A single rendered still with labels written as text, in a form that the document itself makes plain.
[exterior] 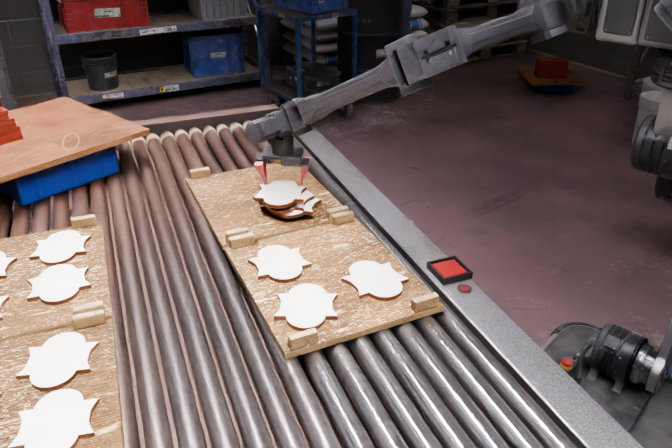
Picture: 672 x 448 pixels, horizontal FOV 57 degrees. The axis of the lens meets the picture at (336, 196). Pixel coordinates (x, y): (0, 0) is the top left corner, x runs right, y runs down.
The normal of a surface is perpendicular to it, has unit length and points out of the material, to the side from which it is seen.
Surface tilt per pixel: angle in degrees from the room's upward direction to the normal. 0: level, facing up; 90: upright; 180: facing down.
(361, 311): 0
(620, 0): 90
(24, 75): 90
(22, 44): 90
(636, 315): 0
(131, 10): 90
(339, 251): 0
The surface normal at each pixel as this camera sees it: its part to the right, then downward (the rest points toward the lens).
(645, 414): 0.00, -0.89
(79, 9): 0.48, 0.40
